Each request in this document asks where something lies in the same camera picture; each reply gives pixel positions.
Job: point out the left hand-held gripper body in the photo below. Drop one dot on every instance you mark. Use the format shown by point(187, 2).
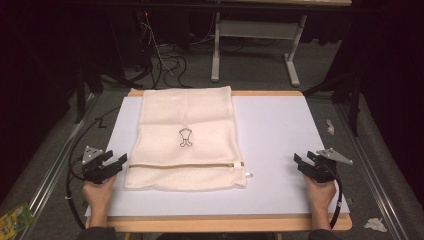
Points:
point(95, 170)

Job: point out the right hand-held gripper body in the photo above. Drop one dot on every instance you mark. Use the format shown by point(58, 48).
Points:
point(325, 171)

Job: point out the cream mesh laundry bag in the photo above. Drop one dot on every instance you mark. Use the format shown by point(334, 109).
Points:
point(186, 133)

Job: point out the person's right hand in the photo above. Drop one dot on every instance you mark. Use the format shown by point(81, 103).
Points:
point(320, 195)

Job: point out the person's left hand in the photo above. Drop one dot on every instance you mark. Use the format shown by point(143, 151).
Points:
point(98, 195)

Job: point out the small crumpled white paper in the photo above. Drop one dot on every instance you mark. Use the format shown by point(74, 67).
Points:
point(330, 127)

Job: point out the white board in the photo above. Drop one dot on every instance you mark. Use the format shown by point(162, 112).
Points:
point(276, 133)

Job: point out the black metal stand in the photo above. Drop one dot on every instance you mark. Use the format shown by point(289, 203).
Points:
point(354, 103)
point(80, 96)

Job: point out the large crumpled white paper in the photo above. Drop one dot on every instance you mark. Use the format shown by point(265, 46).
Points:
point(375, 224)

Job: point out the green printed packet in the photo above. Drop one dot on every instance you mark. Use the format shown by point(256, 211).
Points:
point(14, 220)

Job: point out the wooden table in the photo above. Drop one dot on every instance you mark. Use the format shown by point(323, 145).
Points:
point(216, 223)

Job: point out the metal floor rail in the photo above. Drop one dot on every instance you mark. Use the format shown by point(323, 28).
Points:
point(370, 173)
point(56, 163)

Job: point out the white metal desk frame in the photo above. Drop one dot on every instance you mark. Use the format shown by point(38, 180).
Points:
point(256, 29)

